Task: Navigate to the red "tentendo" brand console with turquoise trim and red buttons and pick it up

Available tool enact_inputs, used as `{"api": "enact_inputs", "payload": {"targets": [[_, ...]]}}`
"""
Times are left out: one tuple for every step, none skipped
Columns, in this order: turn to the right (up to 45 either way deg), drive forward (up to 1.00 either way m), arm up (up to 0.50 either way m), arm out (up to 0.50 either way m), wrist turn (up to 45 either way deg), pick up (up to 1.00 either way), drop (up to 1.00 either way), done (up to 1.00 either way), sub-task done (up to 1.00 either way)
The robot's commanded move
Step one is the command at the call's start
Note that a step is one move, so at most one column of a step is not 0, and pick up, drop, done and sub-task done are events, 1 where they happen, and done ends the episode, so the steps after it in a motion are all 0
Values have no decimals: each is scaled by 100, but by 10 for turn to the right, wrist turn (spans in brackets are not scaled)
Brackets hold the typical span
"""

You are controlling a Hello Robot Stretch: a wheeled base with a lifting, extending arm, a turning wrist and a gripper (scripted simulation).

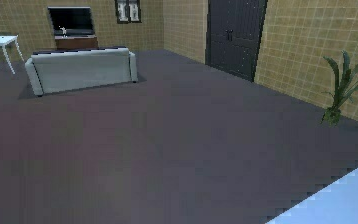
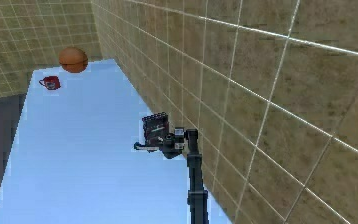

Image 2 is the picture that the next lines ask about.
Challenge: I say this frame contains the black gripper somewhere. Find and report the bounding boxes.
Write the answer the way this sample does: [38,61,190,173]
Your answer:
[133,133,185,160]

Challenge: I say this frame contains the pale blue table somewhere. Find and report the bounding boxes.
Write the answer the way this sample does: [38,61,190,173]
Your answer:
[0,58,233,224]

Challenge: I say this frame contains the orange ball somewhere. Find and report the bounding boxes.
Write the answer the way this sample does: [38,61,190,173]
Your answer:
[58,46,89,74]

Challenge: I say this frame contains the red mug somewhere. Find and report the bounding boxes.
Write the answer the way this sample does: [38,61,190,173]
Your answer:
[38,75,62,91]

